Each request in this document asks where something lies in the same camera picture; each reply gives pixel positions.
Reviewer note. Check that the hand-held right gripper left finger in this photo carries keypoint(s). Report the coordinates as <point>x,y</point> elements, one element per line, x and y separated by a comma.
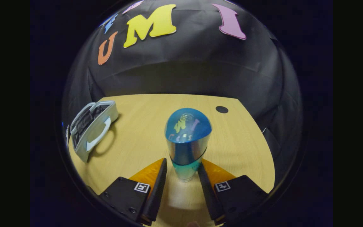
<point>156,195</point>

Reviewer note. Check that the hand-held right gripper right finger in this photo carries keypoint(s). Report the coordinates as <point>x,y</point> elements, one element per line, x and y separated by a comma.
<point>206,195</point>

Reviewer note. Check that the blue cap iridescent bottle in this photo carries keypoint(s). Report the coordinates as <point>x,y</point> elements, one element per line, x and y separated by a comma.
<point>186,148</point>

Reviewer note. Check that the pale blue suitcase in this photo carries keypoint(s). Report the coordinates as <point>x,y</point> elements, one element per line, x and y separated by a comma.
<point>98,132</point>

